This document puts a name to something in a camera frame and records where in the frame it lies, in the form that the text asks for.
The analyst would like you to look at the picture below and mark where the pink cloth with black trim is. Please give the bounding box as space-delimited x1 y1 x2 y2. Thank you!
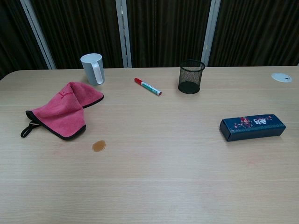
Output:
20 81 104 141

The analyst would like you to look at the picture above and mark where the red capped marker pen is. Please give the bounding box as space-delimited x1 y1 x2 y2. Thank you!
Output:
134 77 163 97

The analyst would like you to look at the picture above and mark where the black mesh pen holder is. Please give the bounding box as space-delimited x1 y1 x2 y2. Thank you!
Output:
178 59 206 95

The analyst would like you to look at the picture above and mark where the brown liquid spill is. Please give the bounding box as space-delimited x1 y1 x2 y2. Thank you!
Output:
92 140 107 153

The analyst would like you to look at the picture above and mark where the dark blue printed box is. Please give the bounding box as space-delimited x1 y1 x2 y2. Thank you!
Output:
219 114 286 142

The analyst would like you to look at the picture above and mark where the white mug with handle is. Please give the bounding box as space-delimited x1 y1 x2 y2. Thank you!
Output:
80 53 105 86

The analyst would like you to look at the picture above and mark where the grey metal partition post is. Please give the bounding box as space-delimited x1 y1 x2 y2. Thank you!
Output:
201 0 221 67
20 0 57 70
115 0 133 69

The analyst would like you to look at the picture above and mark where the white cable grommet cover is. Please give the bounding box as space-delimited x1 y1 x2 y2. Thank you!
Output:
271 72 293 83

